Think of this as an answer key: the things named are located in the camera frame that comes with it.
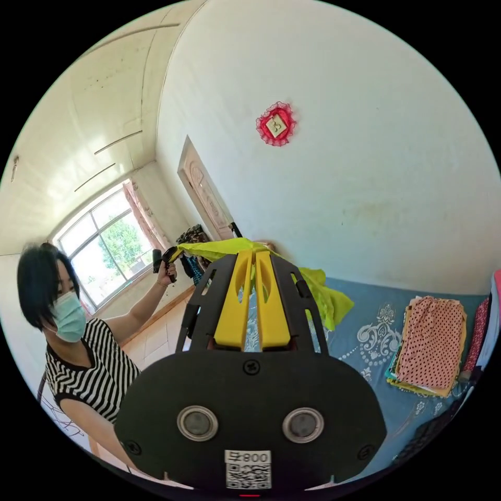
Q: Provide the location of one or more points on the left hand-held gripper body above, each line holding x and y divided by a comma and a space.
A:
172, 256

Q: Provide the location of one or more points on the red lace wall ornament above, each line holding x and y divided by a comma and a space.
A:
276, 124

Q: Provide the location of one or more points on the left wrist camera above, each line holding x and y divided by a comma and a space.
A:
157, 261

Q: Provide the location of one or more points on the window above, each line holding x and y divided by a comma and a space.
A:
101, 250

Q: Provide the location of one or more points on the person's body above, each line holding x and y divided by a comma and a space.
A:
82, 368

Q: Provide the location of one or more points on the person's left hand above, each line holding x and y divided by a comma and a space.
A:
165, 277

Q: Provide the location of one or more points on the bed with blue printed sheet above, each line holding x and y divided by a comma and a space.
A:
368, 344

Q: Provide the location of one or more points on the dark floral hanging garment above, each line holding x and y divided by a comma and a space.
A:
191, 235

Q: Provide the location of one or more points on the wooden door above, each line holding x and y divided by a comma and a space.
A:
203, 195

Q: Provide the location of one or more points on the pile of clothes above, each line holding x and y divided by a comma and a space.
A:
430, 344

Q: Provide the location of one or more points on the lime green shirt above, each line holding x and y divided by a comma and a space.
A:
321, 291

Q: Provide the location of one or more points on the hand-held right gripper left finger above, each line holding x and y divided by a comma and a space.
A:
231, 313

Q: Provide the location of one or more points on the person's left forearm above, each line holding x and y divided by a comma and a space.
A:
135, 305

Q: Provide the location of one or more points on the pink curtain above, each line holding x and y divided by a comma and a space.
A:
141, 219

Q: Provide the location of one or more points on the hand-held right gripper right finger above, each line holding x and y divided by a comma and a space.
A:
274, 317

